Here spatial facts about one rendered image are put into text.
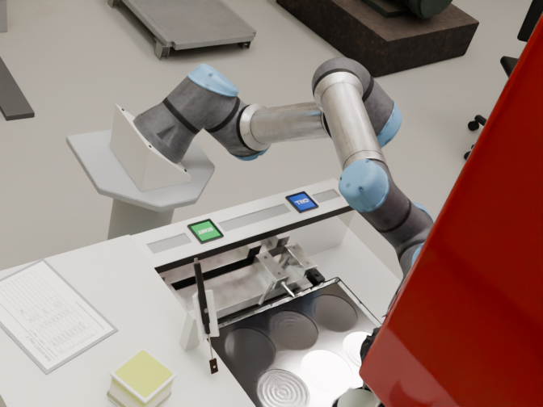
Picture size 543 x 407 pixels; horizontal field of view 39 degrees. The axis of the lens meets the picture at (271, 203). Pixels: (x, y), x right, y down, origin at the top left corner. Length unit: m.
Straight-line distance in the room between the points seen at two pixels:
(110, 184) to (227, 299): 0.47
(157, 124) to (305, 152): 1.84
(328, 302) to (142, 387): 0.53
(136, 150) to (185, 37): 2.20
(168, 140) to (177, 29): 2.25
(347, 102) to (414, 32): 3.10
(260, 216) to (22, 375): 0.63
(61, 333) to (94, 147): 0.73
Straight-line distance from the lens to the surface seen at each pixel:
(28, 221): 2.93
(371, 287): 1.79
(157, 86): 3.78
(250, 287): 1.59
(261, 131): 1.80
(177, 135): 1.82
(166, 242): 1.53
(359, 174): 1.21
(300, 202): 1.70
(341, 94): 1.42
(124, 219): 1.97
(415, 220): 1.27
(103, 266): 1.45
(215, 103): 1.82
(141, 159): 1.80
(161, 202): 1.82
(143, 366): 1.22
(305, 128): 1.70
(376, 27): 4.38
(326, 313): 1.57
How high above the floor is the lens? 2.00
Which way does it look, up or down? 38 degrees down
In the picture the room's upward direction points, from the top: 18 degrees clockwise
